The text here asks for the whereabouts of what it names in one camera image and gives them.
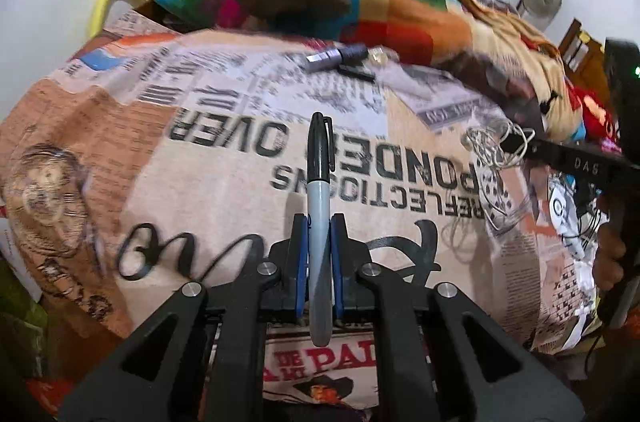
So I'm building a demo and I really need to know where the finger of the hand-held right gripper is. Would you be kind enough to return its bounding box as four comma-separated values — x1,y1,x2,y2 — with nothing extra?
500,133,632,183

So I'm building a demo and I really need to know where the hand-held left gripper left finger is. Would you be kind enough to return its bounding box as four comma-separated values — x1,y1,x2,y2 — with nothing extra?
60,213,308,422

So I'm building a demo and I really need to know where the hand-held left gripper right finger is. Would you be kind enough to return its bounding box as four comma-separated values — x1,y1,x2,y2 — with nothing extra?
330,213,587,422

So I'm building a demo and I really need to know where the white cable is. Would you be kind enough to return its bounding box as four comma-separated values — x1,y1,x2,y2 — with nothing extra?
462,124,539,236

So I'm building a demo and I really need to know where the black grey marker pen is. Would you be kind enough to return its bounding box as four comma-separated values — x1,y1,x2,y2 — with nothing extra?
305,112,335,348

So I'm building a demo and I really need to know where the person's right hand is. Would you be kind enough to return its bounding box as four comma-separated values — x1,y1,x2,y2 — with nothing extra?
592,222,627,294

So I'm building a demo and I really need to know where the red plush toy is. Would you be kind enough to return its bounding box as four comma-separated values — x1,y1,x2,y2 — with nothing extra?
570,85,622,144

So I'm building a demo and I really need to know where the wooden headboard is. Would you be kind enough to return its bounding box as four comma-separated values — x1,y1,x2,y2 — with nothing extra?
557,18,609,74

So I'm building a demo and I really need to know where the yellow cartoon blanket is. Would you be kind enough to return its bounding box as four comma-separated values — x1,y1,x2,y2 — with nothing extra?
444,0,584,144

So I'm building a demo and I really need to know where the newspaper print blanket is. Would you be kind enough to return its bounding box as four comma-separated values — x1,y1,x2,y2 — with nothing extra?
0,21,601,422

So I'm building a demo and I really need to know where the grey purple tube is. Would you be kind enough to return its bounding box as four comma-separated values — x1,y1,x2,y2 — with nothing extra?
305,44,369,74

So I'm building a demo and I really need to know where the green bag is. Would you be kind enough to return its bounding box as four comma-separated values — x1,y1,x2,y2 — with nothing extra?
0,252,49,379

